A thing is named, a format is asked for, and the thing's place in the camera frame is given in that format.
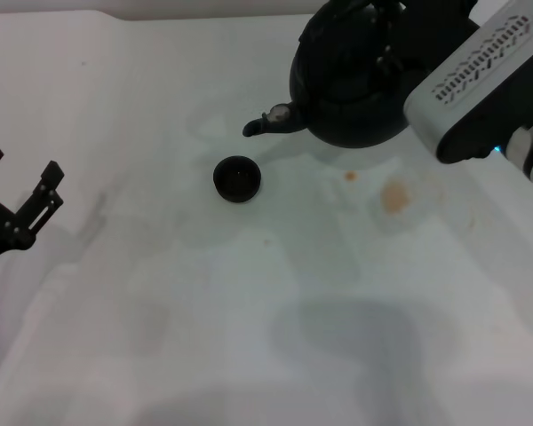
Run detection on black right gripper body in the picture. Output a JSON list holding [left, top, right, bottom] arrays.
[[399, 0, 480, 81]]

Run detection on black round teapot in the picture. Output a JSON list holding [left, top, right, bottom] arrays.
[[242, 0, 410, 148]]

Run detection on dark brown teacup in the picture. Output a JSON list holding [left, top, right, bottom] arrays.
[[212, 154, 263, 204]]

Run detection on white vented wrist housing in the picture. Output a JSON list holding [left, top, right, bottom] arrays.
[[402, 0, 533, 166]]

